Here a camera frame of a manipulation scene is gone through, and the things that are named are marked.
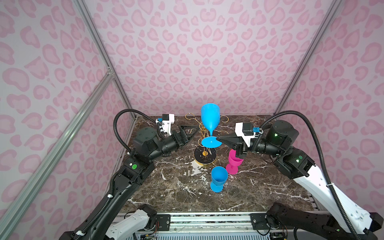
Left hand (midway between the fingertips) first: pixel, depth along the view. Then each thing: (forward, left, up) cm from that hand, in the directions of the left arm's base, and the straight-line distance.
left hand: (198, 130), depth 55 cm
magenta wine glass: (+1, -19, -28) cm, 34 cm away
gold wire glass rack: (+12, -4, -42) cm, 44 cm away
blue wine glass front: (-4, -11, -35) cm, 37 cm away
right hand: (-5, -7, +2) cm, 9 cm away
